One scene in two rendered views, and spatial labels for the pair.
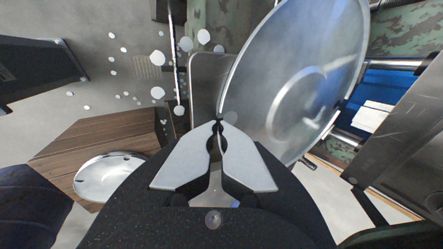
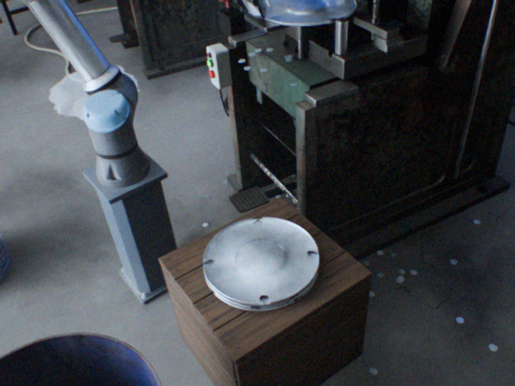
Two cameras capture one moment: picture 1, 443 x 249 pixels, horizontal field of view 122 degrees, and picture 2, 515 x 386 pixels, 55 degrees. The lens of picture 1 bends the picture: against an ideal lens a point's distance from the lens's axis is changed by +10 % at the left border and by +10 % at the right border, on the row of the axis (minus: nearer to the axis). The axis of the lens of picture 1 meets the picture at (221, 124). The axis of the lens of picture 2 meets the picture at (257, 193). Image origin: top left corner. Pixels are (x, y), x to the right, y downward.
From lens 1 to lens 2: 1.49 m
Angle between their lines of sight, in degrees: 73
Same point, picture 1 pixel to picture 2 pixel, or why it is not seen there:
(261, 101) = (278, 11)
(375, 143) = not seen: outside the picture
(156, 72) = (260, 197)
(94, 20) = (188, 221)
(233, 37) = (273, 45)
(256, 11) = (277, 34)
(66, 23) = not seen: hidden behind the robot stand
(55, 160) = (182, 252)
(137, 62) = (237, 197)
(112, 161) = (241, 230)
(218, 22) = (262, 46)
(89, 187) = (222, 273)
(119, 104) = not seen: hidden behind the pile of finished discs
